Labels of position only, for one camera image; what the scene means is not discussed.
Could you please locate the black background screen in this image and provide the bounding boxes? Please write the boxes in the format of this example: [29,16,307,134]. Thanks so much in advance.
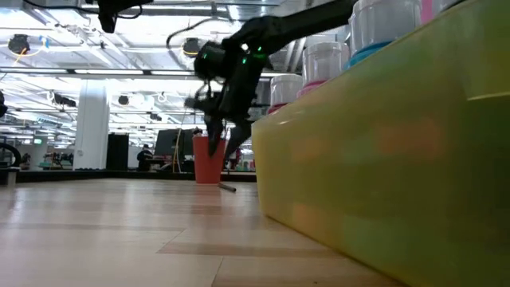
[154,128,196,159]

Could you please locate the black ring-shaped object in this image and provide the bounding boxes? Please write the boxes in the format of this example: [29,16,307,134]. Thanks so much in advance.
[0,142,22,170]

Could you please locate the black ceiling cord reel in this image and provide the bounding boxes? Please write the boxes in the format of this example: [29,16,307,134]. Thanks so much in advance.
[7,33,31,56]
[182,37,202,59]

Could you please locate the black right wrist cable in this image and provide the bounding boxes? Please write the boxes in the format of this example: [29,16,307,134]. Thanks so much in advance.
[166,18,218,49]

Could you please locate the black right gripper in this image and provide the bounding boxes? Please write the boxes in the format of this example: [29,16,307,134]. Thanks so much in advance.
[184,77,260,161]

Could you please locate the black background cabinet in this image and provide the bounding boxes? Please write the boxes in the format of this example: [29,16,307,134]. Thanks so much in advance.
[105,132,130,171]

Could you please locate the person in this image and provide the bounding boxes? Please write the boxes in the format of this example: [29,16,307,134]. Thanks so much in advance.
[136,143,155,172]

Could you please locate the large pink paint bottle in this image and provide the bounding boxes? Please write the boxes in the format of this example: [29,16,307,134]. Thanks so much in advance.
[421,0,436,25]

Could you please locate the orange-red plastic cup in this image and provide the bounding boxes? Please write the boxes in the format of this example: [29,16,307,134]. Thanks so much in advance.
[192,136,227,185]

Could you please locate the white building column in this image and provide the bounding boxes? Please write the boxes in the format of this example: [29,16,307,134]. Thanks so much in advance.
[73,78,112,171]

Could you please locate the yellow translucent plastic bin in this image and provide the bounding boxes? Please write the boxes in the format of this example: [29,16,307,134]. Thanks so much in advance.
[250,0,510,287]

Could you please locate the long ceiling light bar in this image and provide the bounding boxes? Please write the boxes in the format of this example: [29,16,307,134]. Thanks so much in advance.
[0,68,304,82]

